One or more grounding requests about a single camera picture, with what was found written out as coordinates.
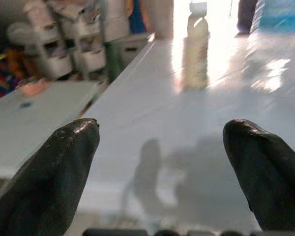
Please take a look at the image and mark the colourful toy pile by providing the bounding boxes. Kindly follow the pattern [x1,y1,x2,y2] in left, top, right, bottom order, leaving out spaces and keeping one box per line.
[0,49,24,101]

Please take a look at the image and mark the blue plastic bag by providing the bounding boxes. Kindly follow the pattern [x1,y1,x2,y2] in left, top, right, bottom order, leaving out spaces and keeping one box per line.
[258,0,295,34]

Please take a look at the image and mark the stacked white containers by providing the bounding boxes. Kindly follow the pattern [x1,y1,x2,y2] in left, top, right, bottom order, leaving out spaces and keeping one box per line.
[7,0,108,81]

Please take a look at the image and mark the clear plastic bottle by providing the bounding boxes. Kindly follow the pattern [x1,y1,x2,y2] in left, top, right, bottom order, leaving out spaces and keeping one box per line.
[181,1,211,90]

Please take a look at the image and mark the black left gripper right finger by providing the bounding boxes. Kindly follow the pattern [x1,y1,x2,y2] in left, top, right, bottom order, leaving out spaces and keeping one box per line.
[222,118,295,232]

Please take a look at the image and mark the pale round column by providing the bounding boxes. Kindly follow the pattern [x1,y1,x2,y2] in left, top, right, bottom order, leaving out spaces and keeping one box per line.
[147,0,175,40]

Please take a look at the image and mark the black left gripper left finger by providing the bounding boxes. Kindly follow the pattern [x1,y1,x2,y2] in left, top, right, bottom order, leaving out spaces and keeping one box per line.
[0,118,100,236]

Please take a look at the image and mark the white flat board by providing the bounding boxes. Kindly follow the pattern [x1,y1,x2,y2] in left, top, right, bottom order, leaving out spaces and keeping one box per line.
[0,80,103,174]

